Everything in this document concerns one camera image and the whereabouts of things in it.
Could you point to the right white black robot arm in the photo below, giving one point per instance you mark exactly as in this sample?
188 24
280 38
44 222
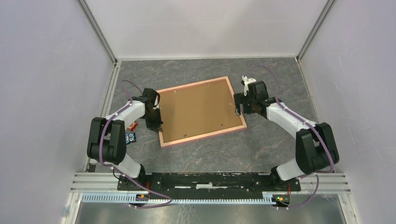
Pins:
315 147

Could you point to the orange picture frame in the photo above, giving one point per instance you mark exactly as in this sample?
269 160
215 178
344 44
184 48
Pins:
204 137

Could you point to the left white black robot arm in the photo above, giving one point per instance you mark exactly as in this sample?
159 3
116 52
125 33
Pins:
107 137

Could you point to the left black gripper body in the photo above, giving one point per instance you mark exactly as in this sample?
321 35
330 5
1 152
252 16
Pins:
155 117

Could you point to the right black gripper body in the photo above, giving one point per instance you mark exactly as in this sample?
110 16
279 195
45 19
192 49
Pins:
248 106

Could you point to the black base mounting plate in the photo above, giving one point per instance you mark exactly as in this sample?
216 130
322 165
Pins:
214 186

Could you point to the white slotted cable duct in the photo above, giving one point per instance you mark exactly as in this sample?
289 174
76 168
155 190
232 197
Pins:
135 199

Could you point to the blue owl sticker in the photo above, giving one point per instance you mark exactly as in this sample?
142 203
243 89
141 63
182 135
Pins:
130 138

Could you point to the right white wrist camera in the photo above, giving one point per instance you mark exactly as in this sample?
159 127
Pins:
246 81

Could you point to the red owl sticker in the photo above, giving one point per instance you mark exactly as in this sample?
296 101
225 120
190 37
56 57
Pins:
132 126

